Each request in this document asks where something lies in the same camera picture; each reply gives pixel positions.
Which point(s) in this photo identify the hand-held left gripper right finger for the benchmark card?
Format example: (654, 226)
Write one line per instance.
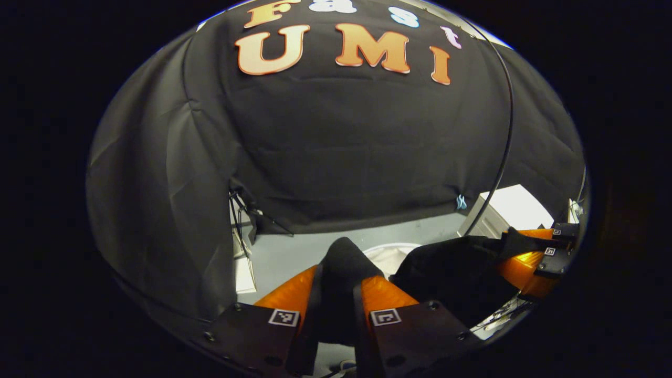
(415, 336)

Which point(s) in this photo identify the black knit jacket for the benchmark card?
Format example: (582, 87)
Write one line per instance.
(451, 273)

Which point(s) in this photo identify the white box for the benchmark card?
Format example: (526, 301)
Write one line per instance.
(517, 210)

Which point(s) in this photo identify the black backdrop cloth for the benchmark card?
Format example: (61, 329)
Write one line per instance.
(341, 147)

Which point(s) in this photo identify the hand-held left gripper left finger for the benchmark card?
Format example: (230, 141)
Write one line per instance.
(252, 336)

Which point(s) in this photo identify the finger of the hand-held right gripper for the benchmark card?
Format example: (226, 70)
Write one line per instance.
(566, 231)
(525, 273)

